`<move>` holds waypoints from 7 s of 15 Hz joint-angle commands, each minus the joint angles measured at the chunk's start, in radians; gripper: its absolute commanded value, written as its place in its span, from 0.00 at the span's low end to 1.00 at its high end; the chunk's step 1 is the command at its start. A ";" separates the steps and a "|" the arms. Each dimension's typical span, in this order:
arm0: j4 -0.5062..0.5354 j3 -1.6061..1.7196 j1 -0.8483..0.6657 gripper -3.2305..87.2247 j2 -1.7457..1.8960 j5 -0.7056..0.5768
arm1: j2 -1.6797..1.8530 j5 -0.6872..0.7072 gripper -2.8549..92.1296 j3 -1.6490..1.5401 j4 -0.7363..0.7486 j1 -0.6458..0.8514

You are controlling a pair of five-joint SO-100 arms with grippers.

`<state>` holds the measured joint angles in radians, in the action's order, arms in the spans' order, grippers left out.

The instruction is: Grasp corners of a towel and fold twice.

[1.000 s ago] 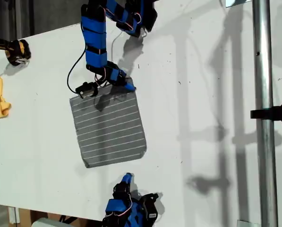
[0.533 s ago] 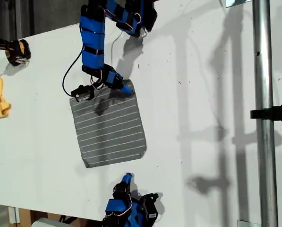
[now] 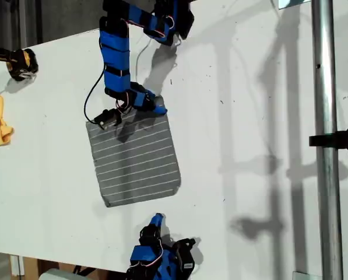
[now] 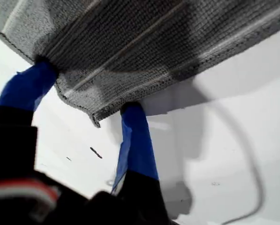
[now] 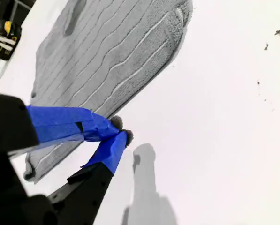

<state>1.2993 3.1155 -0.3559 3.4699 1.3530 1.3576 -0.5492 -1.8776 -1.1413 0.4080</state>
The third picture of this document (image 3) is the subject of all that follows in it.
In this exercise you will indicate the brown cardboard box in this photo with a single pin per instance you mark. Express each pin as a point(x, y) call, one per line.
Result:
point(98, 271)

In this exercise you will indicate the grey striped towel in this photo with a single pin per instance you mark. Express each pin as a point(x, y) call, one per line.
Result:
point(133, 157)

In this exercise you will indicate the black post clamp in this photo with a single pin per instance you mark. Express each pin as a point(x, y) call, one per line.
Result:
point(337, 140)

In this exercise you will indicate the steel post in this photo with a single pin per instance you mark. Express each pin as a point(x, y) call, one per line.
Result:
point(326, 87)

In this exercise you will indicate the black camera box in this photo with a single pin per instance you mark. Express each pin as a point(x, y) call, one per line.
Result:
point(105, 119)
point(186, 258)

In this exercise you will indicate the black camera stalk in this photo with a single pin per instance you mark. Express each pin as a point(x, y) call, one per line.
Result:
point(185, 242)

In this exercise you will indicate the black yellow power tool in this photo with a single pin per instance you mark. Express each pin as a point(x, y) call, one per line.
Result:
point(19, 62)

